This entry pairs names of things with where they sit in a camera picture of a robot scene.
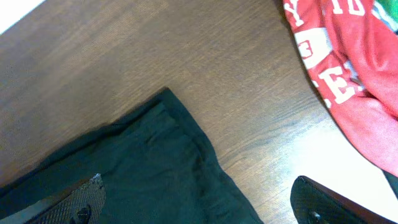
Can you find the black shorts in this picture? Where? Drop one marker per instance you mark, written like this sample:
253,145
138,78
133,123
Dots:
157,166

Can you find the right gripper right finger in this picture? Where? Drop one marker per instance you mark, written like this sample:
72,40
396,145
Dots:
313,203

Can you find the white shirt with green print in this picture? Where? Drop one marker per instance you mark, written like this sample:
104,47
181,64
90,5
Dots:
386,11

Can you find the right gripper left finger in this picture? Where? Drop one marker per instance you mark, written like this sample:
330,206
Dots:
80,203

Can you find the red jersey with white letters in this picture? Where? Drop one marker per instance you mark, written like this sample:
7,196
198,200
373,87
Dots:
351,59

